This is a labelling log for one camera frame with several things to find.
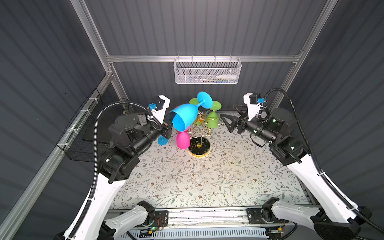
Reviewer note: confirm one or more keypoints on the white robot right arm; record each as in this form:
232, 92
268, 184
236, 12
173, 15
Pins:
334, 219

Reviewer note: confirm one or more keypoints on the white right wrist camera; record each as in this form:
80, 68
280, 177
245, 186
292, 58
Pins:
255, 105

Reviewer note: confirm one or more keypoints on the white wire mesh basket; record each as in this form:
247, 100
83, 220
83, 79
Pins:
204, 71

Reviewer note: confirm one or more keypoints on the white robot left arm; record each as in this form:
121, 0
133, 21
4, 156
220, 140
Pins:
130, 140

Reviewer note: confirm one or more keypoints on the gold wine glass rack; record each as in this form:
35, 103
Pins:
199, 133

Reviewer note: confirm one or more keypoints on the blue wine glass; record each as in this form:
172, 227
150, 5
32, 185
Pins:
186, 114
162, 141

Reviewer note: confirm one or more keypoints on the white marker in basket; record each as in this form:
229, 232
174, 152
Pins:
227, 77

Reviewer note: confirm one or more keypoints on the black wire basket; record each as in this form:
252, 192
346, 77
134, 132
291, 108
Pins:
77, 142

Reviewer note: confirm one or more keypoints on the pink wine glass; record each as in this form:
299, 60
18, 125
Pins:
183, 139

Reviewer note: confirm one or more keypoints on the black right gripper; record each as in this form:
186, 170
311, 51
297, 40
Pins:
242, 120

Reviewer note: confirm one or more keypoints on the green wine glass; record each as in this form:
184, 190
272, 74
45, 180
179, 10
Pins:
212, 120
194, 101

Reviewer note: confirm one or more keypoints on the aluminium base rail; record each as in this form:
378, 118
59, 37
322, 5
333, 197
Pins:
214, 223

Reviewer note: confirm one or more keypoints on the green wine glass back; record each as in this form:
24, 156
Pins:
194, 101

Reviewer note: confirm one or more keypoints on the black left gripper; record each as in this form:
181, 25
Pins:
165, 128

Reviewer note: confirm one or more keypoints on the blue wine glass front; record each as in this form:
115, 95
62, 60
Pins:
162, 141

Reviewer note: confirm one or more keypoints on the green wine glass right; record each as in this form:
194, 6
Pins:
212, 120

